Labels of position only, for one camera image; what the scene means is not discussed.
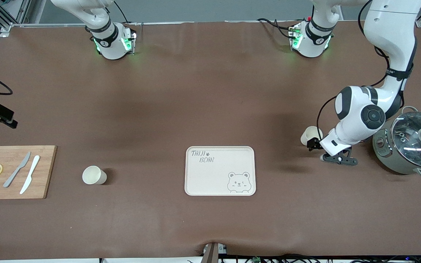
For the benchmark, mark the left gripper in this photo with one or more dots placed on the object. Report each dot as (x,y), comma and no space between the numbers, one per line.
(313,144)

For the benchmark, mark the white IKEA cup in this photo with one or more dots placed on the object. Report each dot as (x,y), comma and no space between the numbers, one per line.
(307,133)
(93,175)

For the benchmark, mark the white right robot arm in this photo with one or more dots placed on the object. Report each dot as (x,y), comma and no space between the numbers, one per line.
(108,47)

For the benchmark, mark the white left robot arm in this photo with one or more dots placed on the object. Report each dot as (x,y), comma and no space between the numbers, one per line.
(389,33)

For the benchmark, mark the cream bear print tray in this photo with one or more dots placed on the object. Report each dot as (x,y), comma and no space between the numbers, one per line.
(214,175)

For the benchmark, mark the grey plastic knife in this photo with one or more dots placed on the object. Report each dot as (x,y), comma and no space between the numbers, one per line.
(17,170)

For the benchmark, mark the white plastic knife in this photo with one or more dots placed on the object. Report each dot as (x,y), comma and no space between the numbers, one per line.
(30,174)

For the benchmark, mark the grey-green cooking pot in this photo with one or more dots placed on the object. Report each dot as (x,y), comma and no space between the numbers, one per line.
(386,153)

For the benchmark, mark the wooden cutting board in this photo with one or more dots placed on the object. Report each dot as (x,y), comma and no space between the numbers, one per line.
(46,171)

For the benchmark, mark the glass pot lid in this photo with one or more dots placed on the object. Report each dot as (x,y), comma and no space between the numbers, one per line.
(411,138)

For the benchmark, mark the brown table mat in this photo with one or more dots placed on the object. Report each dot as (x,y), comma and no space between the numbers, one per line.
(196,91)

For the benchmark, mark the camera mount post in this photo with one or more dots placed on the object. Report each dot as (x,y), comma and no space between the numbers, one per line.
(212,252)

